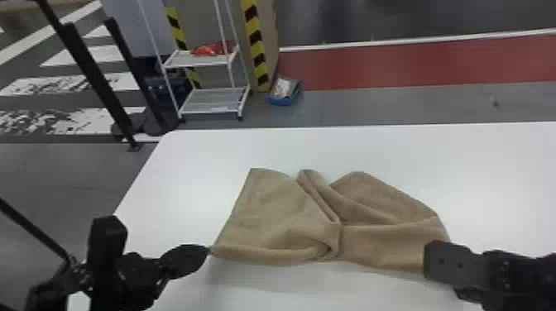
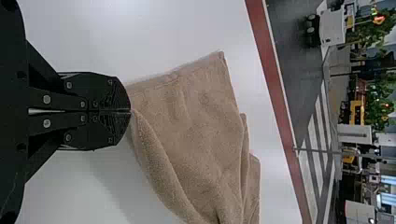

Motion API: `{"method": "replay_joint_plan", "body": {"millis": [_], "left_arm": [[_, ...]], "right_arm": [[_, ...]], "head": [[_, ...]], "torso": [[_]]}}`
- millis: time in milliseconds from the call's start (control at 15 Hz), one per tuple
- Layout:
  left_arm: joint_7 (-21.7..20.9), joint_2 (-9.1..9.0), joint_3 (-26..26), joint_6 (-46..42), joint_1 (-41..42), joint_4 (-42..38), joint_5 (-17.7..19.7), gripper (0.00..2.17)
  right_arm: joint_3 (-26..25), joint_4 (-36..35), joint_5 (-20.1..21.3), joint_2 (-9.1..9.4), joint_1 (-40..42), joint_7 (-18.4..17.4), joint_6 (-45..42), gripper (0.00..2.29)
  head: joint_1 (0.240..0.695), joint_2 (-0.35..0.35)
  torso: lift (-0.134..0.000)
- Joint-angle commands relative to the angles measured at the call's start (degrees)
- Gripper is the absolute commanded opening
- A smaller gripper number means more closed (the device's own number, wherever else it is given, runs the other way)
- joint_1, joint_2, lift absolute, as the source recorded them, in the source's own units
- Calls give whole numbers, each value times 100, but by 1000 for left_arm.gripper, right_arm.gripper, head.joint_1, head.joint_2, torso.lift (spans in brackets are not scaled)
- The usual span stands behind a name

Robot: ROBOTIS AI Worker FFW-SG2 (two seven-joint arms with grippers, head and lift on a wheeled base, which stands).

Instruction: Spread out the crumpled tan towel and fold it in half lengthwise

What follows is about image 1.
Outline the blue tray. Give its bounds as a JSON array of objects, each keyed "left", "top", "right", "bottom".
[{"left": 266, "top": 77, "right": 304, "bottom": 107}]

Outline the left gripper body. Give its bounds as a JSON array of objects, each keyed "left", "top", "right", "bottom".
[{"left": 113, "top": 252, "right": 171, "bottom": 307}]

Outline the white wire rack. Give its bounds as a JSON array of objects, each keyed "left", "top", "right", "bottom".
[{"left": 137, "top": 0, "right": 252, "bottom": 122}]

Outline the beige towel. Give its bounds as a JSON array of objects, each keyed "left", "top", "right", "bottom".
[{"left": 209, "top": 167, "right": 452, "bottom": 274}]

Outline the black cable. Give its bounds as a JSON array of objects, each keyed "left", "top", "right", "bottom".
[{"left": 0, "top": 197, "right": 74, "bottom": 267}]

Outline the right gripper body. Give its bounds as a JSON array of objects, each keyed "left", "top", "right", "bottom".
[{"left": 453, "top": 249, "right": 544, "bottom": 311}]

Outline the yellow black striped post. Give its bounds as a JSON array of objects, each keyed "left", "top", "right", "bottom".
[
  {"left": 240, "top": 0, "right": 271, "bottom": 93},
  {"left": 164, "top": 6, "right": 204, "bottom": 90}
]

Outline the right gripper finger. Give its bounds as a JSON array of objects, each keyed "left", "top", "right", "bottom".
[{"left": 423, "top": 239, "right": 486, "bottom": 291}]

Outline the red snack packet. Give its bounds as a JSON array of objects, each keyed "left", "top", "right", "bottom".
[{"left": 189, "top": 43, "right": 223, "bottom": 57}]

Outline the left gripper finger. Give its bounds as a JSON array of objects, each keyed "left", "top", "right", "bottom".
[{"left": 160, "top": 243, "right": 211, "bottom": 280}]

